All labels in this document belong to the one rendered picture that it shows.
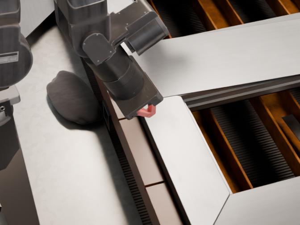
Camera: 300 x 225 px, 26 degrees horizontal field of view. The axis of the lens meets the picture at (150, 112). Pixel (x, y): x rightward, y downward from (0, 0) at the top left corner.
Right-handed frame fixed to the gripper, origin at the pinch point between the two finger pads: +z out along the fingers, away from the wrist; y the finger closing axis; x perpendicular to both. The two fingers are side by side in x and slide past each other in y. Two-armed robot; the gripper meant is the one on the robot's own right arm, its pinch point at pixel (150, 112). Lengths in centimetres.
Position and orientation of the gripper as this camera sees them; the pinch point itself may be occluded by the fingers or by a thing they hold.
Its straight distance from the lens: 111.0
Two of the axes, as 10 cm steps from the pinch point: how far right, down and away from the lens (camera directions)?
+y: -4.4, -6.5, 6.2
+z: 3.8, 4.8, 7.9
